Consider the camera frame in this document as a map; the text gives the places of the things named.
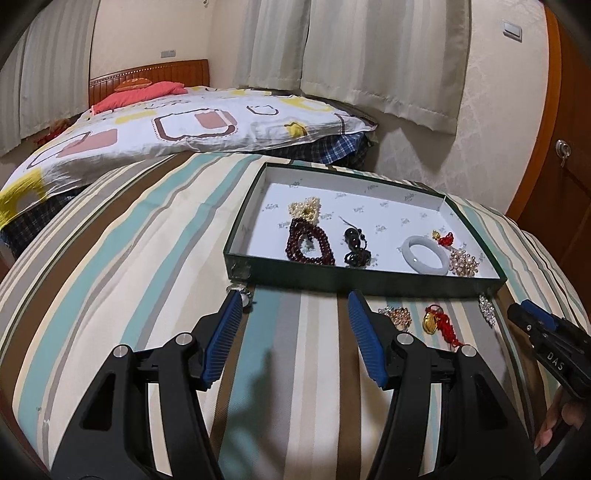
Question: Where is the pearl cluster brooch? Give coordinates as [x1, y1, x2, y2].
[450, 248, 480, 278]

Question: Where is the gold pendant red cord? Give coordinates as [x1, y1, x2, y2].
[421, 303, 468, 351]

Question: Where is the small gold red charm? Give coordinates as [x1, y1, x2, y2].
[432, 230, 455, 249]

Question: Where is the white jade bangle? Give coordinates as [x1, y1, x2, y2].
[400, 236, 450, 276]

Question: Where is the black gourd pendant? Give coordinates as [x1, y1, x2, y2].
[342, 219, 372, 268]

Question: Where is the silver pearl ring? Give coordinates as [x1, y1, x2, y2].
[224, 284, 256, 311]

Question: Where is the cream pearl bracelet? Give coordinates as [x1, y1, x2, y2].
[287, 196, 323, 227]

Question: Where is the dark red bead bracelet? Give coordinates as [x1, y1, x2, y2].
[284, 217, 337, 267]

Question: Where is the crystal rhinestone brooch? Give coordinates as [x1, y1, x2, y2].
[478, 295, 497, 329]

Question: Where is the green jewelry tray box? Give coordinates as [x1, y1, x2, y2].
[223, 161, 507, 298]

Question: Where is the right hand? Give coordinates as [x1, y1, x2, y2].
[534, 400, 587, 451]

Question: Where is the wooden door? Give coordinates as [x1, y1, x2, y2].
[505, 4, 591, 278]

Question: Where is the metal door lock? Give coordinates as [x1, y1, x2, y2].
[555, 139, 572, 168]

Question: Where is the striped tablecloth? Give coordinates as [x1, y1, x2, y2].
[1, 154, 590, 479]

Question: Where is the right white curtain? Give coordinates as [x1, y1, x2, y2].
[301, 0, 471, 134]

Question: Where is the white curtain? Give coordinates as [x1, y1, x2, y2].
[301, 0, 471, 134]
[235, 0, 311, 91]

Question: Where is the bed with patterned quilt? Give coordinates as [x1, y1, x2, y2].
[1, 86, 377, 257]

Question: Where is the pink pillow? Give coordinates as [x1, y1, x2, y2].
[91, 81, 187, 115]

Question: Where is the orange cushion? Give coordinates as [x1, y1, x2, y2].
[114, 77, 152, 93]

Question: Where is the left window curtain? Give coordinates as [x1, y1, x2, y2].
[1, 0, 100, 154]

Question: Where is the centre white curtain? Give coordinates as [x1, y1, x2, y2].
[235, 0, 311, 91]

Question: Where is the wooden headboard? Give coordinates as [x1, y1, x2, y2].
[88, 59, 211, 106]

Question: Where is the wall light switch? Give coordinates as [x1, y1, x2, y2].
[502, 20, 523, 43]

